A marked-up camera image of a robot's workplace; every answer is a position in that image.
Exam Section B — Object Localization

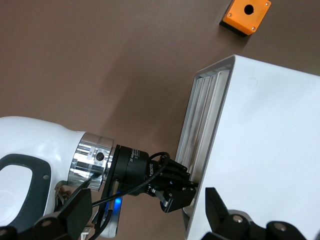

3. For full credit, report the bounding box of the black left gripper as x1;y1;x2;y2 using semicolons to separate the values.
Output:
111;144;200;214

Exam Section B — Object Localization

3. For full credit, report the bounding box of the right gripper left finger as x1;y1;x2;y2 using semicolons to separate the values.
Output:
0;187;93;240

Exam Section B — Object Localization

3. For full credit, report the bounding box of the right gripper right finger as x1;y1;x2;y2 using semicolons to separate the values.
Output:
201;187;307;240

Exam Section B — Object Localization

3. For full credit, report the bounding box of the brown table cover mat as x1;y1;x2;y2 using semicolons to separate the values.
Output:
0;0;320;240

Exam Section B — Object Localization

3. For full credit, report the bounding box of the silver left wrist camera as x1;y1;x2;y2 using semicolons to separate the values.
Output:
99;196;124;239

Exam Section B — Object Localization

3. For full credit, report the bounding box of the black left camera bracket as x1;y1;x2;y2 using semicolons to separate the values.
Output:
101;146;120;201

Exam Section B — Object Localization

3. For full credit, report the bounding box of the orange button enclosure box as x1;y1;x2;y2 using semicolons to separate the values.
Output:
219;0;272;38

